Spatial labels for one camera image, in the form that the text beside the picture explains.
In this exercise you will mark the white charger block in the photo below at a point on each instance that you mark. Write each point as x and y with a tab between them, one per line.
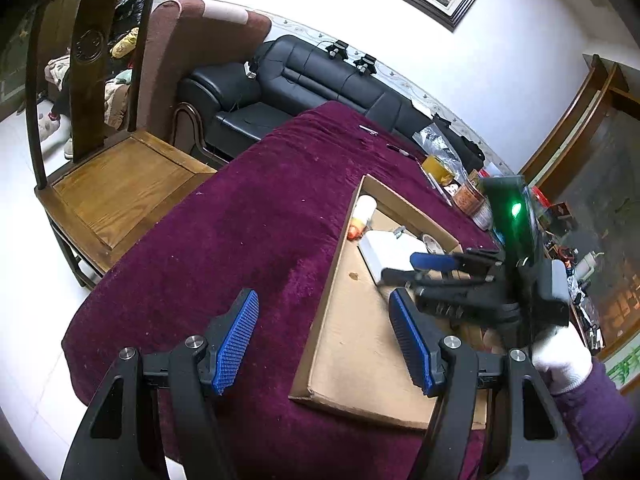
390	255

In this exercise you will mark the metal tweezers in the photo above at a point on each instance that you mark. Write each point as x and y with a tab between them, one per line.
369	130

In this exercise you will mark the small tape roll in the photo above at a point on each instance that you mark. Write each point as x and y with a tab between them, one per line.
433	245

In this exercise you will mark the person's right forearm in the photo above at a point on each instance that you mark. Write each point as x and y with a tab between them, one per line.
595	415

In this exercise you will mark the white cylinder with orange end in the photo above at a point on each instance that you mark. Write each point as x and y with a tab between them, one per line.
363	215

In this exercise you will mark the black gripper on sofa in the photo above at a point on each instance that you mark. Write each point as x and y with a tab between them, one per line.
339	50
365	65

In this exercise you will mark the purple velvet tablecloth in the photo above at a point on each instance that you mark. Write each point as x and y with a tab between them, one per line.
225	240

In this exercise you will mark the brown jar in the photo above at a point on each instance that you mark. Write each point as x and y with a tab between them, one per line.
467	196

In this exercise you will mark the white kettle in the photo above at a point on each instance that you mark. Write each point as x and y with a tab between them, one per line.
586	265

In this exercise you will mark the person's right hand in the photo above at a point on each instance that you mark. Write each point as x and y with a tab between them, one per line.
565	360

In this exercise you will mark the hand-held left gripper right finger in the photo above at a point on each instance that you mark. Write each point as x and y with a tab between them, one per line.
410	345

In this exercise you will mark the wooden cabinet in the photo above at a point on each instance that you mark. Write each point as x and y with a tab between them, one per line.
600	160

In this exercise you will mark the clear plastic bag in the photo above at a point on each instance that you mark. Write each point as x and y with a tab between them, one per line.
440	145

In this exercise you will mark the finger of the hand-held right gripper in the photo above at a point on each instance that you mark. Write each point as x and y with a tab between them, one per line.
430	261
460	297

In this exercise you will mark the cardboard box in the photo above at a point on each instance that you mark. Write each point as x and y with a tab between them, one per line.
355	340

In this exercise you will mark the yellow tape roll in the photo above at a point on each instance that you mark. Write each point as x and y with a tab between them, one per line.
437	170

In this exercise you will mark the black leather sofa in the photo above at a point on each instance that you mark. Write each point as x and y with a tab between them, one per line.
300	90

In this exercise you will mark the wooden chair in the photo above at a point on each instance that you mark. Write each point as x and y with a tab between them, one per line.
115	185

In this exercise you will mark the black pen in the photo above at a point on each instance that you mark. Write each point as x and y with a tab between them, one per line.
400	151

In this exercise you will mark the pile of clothes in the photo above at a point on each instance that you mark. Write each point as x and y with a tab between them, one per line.
115	75

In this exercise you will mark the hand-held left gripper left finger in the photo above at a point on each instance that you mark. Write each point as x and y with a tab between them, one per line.
235	342

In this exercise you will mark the brown armchair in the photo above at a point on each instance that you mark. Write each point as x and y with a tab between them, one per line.
200	45

